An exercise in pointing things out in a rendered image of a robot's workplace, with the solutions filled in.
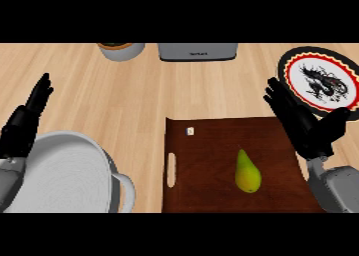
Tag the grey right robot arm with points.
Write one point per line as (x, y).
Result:
(337, 186)

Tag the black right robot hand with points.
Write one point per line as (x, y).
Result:
(305, 126)

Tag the dragon print plate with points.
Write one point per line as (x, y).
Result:
(324, 81)

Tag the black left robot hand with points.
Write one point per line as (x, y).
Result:
(20, 128)

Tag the large white pot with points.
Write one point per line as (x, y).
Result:
(69, 173)

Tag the dark brown wooden tray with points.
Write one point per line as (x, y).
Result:
(231, 166)

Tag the grey appliance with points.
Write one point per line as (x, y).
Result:
(197, 51)

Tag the green yellow pear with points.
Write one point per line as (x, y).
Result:
(247, 174)

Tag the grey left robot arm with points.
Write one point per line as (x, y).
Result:
(5, 185)

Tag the white plant pot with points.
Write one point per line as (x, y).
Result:
(120, 50)

